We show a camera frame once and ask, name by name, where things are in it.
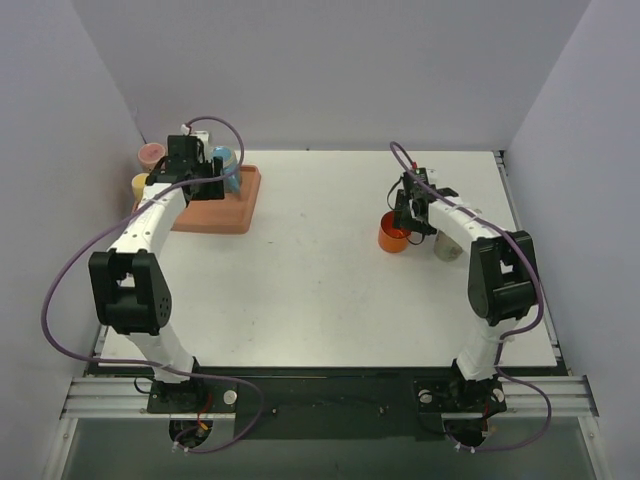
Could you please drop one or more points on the salmon pink plastic tray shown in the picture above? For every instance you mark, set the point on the salmon pink plastic tray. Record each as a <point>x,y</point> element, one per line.
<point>229,216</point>

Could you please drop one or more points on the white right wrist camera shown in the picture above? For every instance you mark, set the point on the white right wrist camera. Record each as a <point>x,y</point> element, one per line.
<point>428,176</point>

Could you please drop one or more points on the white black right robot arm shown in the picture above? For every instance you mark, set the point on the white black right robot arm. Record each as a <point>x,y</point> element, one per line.
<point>501,287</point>

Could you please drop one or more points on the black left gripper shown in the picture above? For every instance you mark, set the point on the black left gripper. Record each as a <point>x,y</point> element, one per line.
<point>211,185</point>

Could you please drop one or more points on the orange ceramic mug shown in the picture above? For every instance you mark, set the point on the orange ceramic mug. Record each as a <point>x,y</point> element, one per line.
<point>391,239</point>

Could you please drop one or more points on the yellow ceramic mug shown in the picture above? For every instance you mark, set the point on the yellow ceramic mug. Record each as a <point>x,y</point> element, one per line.
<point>138,184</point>

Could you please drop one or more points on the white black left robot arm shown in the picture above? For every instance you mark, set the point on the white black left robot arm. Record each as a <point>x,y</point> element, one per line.
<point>131,294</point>

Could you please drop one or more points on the cream coral-pattern mug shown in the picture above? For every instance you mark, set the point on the cream coral-pattern mug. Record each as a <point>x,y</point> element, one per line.
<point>446,249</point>

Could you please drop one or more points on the aluminium right side rail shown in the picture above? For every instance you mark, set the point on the aluminium right side rail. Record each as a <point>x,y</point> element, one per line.
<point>543,316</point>

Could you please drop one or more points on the blue ceramic mug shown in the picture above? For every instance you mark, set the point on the blue ceramic mug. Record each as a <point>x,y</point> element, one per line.
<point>230,167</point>

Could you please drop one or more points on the pink ceramic mug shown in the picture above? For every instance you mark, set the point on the pink ceramic mug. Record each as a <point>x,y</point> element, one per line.
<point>150,154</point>

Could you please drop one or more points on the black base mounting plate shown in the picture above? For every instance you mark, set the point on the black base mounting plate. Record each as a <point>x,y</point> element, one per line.
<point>429,403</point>

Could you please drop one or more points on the aluminium rail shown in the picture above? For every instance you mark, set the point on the aluminium rail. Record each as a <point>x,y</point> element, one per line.
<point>116,398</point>
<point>543,316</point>

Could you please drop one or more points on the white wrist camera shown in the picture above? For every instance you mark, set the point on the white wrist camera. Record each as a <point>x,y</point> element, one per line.
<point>428,176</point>
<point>203,135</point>

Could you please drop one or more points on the aluminium front rail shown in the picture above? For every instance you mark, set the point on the aluminium front rail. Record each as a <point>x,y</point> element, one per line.
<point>116,398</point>

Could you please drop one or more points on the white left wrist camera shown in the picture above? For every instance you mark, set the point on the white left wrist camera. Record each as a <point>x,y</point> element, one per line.
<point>203,135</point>

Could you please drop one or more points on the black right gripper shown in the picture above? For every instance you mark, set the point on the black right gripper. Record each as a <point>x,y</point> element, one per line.
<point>405,220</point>

